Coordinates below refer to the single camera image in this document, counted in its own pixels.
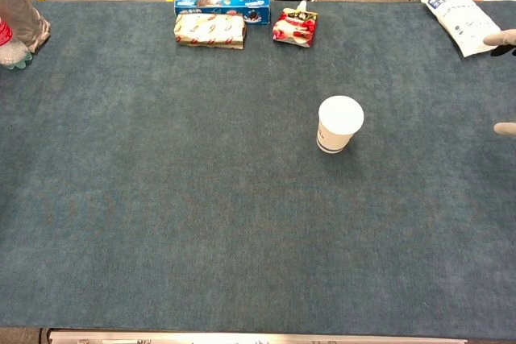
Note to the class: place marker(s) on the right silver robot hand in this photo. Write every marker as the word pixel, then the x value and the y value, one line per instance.
pixel 506 38

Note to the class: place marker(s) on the white paper cup blue stripe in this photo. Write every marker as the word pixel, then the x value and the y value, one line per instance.
pixel 340 116

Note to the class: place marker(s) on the red white snack bag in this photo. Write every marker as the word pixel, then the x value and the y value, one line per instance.
pixel 295 26

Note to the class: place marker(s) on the white bag blue print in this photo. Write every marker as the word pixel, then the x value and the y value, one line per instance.
pixel 463 17

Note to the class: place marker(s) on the cream snack pack red print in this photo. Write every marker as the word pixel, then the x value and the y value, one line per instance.
pixel 209 30

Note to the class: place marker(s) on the blue felt table cloth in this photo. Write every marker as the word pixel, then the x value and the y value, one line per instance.
pixel 201 199

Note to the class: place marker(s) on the clear crumpled plastic bottle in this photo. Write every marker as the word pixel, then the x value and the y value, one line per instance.
pixel 24 13

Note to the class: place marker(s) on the clear bottle red label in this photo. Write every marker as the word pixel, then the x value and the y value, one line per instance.
pixel 10 54

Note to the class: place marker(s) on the silver metal table rail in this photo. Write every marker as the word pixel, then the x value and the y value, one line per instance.
pixel 242 338

